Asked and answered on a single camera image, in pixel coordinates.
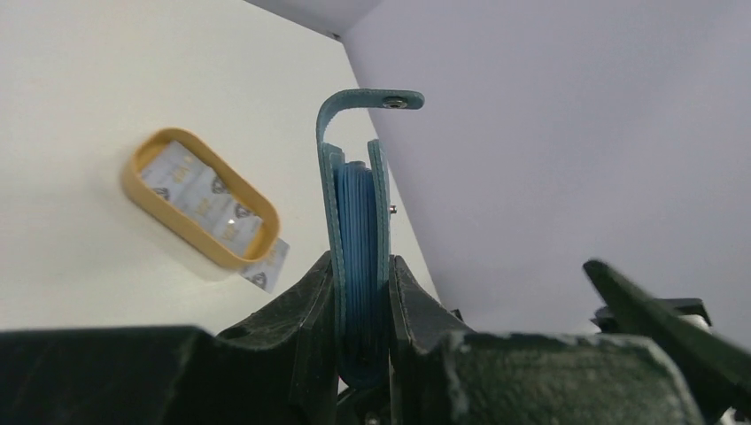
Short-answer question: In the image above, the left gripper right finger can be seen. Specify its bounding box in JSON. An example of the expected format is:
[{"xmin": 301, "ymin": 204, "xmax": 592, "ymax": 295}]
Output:
[{"xmin": 389, "ymin": 256, "xmax": 703, "ymax": 424}]

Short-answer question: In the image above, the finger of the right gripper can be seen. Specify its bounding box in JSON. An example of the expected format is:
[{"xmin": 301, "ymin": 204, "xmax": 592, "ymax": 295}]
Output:
[{"xmin": 583, "ymin": 259, "xmax": 750, "ymax": 422}]

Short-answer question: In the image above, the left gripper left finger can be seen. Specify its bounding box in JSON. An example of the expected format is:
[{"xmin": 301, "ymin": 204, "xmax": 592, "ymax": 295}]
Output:
[{"xmin": 1, "ymin": 254, "xmax": 338, "ymax": 424}]

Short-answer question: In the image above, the blue leather card holder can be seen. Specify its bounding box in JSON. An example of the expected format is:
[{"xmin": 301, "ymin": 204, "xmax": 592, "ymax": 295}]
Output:
[{"xmin": 315, "ymin": 89, "xmax": 425, "ymax": 389}]

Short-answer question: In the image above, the yellow oval tray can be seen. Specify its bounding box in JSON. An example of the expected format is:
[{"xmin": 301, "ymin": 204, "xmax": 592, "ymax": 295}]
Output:
[{"xmin": 120, "ymin": 127, "xmax": 281, "ymax": 270}]

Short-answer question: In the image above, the loose silver card on table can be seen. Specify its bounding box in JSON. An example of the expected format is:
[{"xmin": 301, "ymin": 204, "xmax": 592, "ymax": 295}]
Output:
[{"xmin": 239, "ymin": 238, "xmax": 290, "ymax": 293}]

